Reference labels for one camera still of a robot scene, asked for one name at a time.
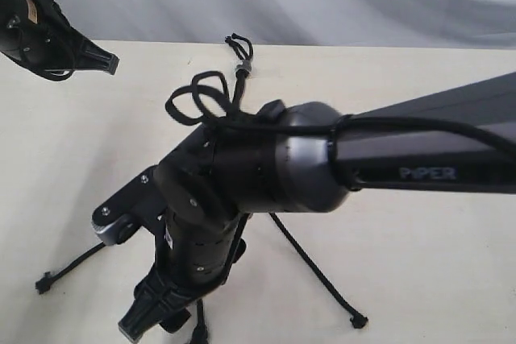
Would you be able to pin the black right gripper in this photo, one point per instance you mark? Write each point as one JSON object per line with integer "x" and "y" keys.
{"x": 181, "y": 275}

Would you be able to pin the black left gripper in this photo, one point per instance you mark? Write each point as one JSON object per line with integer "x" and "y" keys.
{"x": 36, "y": 36}

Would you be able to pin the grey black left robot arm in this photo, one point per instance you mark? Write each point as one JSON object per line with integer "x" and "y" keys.
{"x": 36, "y": 36}

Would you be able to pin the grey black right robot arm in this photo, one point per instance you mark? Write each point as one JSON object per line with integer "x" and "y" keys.
{"x": 302, "y": 159}

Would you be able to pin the white wrinkled backdrop cloth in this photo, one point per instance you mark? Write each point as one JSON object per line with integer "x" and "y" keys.
{"x": 400, "y": 23}

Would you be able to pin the grey cable tie wrap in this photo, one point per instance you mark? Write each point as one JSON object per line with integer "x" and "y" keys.
{"x": 243, "y": 69}

